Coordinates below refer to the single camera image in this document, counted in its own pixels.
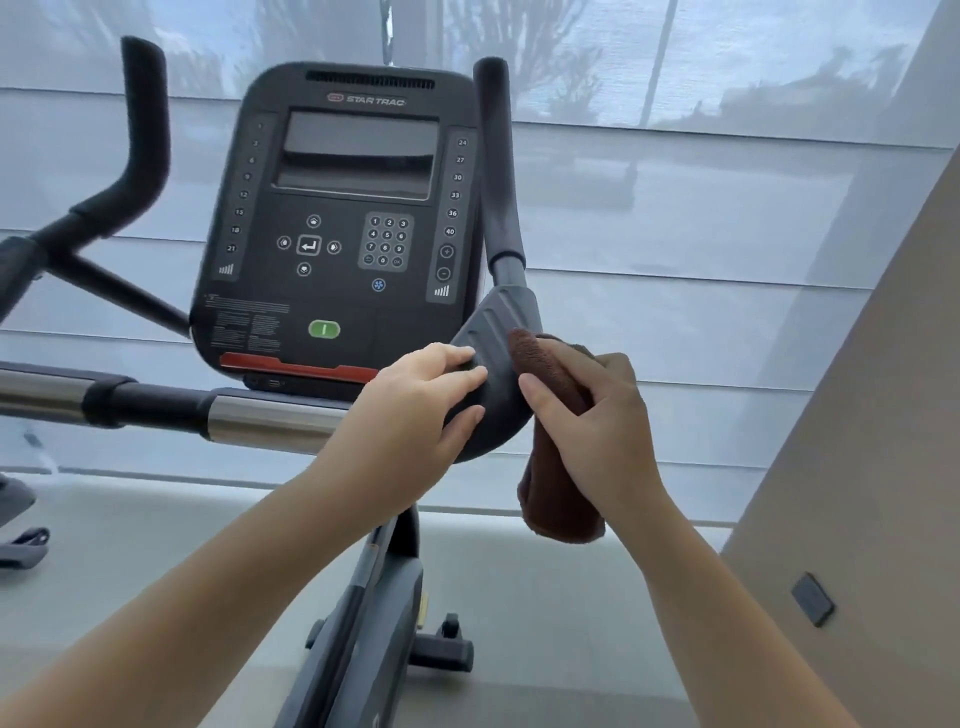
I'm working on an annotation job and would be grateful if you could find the person's left hand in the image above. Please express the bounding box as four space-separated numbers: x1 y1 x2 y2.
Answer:
315 342 491 520

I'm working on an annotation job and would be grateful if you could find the person's right hand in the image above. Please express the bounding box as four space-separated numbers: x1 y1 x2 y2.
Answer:
517 337 671 524

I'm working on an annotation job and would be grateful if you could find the brown microfibre cloth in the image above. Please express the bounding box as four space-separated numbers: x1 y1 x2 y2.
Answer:
507 327 607 543

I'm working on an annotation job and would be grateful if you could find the black exercise bike handlebar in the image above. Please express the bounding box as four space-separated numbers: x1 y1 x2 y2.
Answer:
0 35 543 466

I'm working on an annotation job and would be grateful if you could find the person's right forearm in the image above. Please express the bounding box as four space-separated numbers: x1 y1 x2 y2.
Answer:
600 480 861 728

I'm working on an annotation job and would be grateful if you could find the person's left forearm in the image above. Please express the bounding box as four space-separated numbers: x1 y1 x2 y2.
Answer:
0 450 412 728

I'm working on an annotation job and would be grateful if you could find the black exercise bike console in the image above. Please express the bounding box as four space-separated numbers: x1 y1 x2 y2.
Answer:
188 61 486 402

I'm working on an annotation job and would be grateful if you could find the translucent white window blind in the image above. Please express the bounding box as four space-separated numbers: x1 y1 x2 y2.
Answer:
0 0 960 530

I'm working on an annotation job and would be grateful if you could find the grey exercise machine pedal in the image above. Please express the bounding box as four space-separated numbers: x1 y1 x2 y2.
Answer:
0 471 52 570

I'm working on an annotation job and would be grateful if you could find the grey exercise bike frame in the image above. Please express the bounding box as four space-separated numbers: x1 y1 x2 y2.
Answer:
272 502 476 728

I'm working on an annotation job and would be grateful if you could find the grey wall socket plate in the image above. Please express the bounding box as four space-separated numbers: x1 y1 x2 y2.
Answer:
790 571 837 629

